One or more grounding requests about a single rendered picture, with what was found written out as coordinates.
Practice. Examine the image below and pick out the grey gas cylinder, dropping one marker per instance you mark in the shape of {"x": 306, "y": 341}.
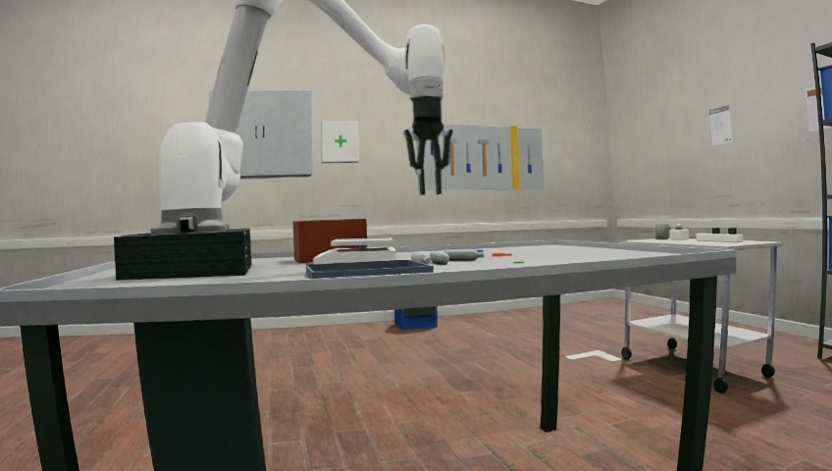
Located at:
{"x": 421, "y": 257}
{"x": 439, "y": 257}
{"x": 463, "y": 254}

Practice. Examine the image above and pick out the red open box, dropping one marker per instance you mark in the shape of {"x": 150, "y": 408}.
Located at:
{"x": 314, "y": 237}

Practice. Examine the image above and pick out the white digital scale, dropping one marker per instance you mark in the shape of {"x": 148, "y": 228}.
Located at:
{"x": 364, "y": 254}

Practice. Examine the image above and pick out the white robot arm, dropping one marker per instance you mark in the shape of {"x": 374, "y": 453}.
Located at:
{"x": 191, "y": 164}

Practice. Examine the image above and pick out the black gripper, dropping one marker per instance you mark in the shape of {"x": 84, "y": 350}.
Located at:
{"x": 428, "y": 122}

